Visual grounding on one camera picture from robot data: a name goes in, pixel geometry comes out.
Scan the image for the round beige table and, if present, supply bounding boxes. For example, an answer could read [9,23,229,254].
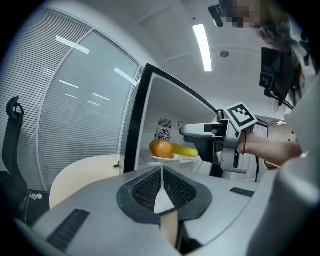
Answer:
[48,153,126,210]

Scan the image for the long ceiling light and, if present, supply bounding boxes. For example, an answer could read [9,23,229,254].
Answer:
[192,23,213,73]

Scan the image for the glass partition with blinds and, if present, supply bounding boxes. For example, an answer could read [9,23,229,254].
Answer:
[1,6,145,193]

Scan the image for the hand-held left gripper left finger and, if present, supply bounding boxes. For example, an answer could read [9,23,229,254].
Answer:
[32,166,183,256]

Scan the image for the black fridge with white interior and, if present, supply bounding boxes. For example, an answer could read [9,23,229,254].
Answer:
[119,62,270,181]

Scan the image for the dark wrist band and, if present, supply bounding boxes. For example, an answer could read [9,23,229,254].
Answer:
[241,130,248,156]

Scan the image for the yellow long food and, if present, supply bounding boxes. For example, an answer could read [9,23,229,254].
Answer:
[170,142,199,158]

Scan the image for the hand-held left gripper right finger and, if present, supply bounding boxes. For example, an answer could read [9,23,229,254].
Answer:
[163,166,261,254]

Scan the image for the black cable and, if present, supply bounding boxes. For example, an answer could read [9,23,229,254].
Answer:
[253,153,261,183]

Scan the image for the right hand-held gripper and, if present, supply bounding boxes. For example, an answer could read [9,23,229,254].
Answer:
[179,101,259,175]

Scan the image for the person's right forearm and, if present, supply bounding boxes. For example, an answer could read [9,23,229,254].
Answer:
[237,131,304,168]

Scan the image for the black office chair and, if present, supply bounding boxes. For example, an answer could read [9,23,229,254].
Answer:
[0,96,51,225]

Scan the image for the orange round food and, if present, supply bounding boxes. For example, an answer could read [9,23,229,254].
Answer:
[149,139,175,159]

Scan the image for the black box with printed pattern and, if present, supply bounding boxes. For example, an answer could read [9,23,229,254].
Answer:
[258,46,302,106]

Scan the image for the black head camera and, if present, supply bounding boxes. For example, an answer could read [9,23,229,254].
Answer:
[208,0,235,28]

